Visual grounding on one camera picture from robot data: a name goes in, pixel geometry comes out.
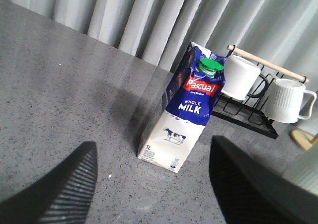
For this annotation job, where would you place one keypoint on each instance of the white mug black handle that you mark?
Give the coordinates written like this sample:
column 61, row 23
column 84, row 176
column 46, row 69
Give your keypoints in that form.
column 240, row 75

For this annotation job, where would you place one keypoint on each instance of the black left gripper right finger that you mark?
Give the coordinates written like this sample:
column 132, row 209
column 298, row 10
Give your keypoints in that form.
column 250, row 193

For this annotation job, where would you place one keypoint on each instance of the grey curtain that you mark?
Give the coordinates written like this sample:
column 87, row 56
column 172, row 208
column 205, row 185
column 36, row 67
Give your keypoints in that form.
column 284, row 32

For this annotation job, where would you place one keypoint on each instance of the white ribbed mug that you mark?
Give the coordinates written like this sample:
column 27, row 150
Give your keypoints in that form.
column 285, row 100

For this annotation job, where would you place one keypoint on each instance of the blue white milk carton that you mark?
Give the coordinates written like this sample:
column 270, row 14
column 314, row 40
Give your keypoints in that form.
column 184, row 109

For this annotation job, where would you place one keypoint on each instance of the wooden mug tree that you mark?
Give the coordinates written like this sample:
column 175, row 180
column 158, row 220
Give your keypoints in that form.
column 303, row 140

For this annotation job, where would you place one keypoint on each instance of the black wire mug rack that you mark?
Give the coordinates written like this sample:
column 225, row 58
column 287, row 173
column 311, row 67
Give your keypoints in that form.
column 247, row 113

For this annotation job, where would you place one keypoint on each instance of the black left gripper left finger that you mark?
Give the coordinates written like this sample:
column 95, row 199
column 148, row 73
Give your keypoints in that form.
column 62, row 196

